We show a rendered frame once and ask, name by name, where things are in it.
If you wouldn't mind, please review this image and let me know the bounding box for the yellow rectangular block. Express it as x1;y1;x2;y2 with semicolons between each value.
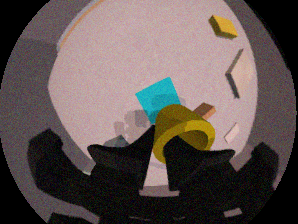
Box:
208;15;238;39

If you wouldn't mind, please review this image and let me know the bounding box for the brown rectangular block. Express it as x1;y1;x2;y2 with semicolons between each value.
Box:
193;103;216;120

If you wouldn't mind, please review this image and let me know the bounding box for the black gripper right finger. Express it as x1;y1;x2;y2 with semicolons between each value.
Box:
164;135;235;192

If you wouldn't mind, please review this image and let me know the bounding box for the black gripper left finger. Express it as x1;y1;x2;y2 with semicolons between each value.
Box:
86;125;156;189

